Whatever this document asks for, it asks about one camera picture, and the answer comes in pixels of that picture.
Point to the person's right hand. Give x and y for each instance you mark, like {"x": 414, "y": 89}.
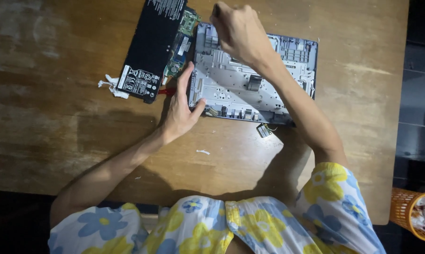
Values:
{"x": 242, "y": 35}

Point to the person's left hand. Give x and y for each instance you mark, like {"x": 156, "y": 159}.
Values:
{"x": 179, "y": 109}

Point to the person's right fingers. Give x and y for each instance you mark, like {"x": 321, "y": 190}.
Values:
{"x": 221, "y": 21}

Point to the grey laptop base chassis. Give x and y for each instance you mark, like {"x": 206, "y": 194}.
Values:
{"x": 247, "y": 88}

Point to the green laptop circuit board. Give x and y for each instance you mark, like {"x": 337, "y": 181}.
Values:
{"x": 180, "y": 44}

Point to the black laptop battery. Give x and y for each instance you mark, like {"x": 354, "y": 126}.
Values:
{"x": 150, "y": 49}

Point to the crumpled white tissue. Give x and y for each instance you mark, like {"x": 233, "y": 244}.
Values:
{"x": 111, "y": 86}

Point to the white paper scrap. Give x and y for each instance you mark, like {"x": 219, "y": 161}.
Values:
{"x": 203, "y": 152}

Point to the floral yellow blue shirt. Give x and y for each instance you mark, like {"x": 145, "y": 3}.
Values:
{"x": 219, "y": 222}

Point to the orange waste basket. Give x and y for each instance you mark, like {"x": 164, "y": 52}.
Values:
{"x": 415, "y": 213}

